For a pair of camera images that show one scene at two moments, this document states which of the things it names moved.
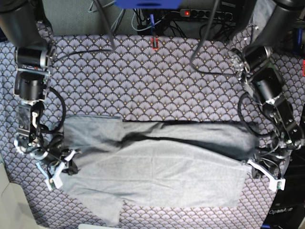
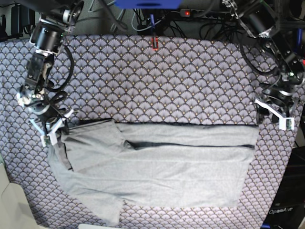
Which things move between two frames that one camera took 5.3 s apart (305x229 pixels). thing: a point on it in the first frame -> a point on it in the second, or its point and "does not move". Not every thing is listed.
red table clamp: (156, 47) does not move
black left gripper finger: (72, 169) -> (65, 129)
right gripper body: (276, 160) -> (281, 93)
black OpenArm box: (287, 210) does not move
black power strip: (191, 13) does not move
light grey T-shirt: (179, 162) does not move
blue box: (148, 4) does not move
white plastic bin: (15, 211) does not move
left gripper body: (49, 154) -> (45, 112)
